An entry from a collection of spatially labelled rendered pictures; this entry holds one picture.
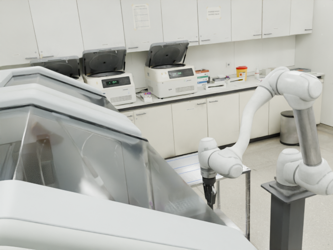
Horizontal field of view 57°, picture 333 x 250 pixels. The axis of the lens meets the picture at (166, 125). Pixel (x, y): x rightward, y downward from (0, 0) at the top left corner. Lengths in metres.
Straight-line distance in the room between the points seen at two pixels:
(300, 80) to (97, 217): 1.37
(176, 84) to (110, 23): 1.10
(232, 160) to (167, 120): 2.63
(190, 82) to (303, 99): 2.55
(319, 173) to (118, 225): 1.62
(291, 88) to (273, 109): 3.22
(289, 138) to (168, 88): 1.93
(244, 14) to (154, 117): 1.97
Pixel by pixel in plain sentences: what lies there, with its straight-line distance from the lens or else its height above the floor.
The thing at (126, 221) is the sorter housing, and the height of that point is 1.55.
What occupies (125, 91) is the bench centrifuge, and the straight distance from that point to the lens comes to 3.79.
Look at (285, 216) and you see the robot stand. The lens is 2.22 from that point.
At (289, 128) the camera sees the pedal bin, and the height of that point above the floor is 0.26.
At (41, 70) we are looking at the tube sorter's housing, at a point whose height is 1.60.
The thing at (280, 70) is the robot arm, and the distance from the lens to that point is 1.78.
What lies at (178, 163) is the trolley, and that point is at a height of 0.82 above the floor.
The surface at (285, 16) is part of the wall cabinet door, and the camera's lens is 5.16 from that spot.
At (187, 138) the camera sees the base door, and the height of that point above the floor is 0.31.
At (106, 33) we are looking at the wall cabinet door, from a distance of 3.98.
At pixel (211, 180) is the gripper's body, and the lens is 1.67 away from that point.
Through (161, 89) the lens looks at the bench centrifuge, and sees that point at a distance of 3.91.
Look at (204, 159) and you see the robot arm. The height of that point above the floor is 1.13.
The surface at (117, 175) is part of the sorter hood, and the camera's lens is 0.65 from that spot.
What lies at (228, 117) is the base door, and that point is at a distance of 4.43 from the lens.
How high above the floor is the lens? 1.79
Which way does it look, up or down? 18 degrees down
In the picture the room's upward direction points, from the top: 5 degrees counter-clockwise
